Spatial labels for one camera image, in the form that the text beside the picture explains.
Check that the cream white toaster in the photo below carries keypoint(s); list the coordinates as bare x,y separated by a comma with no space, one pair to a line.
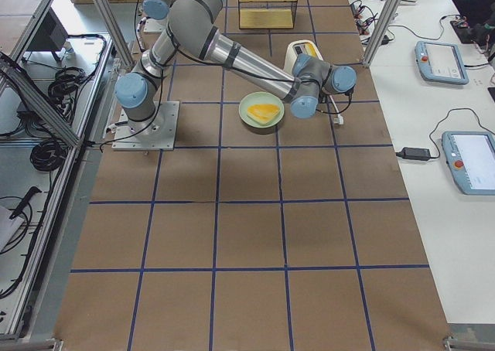
299,47

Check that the yellow toast slice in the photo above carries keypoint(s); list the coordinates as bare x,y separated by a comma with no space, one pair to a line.
263,113

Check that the light green plate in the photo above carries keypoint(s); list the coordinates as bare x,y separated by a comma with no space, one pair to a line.
260,98

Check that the lower wooden shelf board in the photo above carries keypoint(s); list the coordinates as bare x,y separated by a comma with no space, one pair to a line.
265,19

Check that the black power adapter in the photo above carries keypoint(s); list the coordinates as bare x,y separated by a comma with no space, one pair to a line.
421,154

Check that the upper blue teach pendant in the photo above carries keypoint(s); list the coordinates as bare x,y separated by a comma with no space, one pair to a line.
440,63

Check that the blue teach pendant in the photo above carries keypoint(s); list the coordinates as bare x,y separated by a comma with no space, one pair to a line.
470,158
440,63

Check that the lower blue teach pendant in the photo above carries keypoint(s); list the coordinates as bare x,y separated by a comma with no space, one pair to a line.
470,158

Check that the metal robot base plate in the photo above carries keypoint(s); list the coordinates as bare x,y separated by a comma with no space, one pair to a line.
158,134

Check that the left aluminium frame rail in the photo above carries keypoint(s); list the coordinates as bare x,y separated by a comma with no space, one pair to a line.
34,99

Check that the right aluminium frame post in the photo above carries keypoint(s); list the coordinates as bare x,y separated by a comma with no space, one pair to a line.
385,17

